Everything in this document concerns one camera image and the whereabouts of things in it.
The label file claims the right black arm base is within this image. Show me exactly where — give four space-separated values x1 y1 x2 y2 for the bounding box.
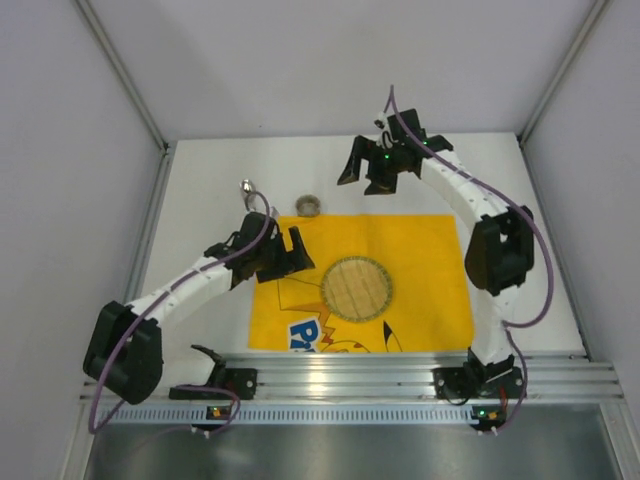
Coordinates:
433 367 524 404

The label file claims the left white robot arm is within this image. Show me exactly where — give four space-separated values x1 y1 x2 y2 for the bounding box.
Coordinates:
82 212 315 405

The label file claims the left aluminium frame post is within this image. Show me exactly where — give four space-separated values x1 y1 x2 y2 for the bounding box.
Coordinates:
74 0 176 151

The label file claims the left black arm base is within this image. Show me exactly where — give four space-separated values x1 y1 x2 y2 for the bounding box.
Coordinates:
169 367 258 400

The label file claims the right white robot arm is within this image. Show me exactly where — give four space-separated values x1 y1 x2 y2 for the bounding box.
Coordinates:
337 109 534 383

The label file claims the yellow cartoon print cloth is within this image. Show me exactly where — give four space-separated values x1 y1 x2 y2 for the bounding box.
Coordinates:
248 215 474 353

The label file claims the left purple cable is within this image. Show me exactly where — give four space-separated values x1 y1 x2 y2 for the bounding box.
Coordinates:
87 190 282 451

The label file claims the aluminium frame post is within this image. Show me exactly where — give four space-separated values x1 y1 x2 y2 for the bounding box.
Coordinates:
74 0 176 151
515 0 616 146

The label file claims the right aluminium frame post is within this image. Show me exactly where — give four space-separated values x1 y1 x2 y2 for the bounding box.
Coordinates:
515 0 616 146

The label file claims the perforated metal cable duct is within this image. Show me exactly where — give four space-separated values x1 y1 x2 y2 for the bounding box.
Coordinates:
97 404 506 426

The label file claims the round woven bamboo plate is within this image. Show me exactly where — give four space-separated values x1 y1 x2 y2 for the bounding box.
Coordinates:
320 256 394 323

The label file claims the speckled ceramic cup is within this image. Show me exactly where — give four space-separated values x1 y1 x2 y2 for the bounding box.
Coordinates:
294 194 322 218

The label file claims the green handled spoon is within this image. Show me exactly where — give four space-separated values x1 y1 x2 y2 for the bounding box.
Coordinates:
239 179 257 212

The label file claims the aluminium front rail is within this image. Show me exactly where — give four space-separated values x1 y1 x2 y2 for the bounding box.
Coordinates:
79 351 625 404

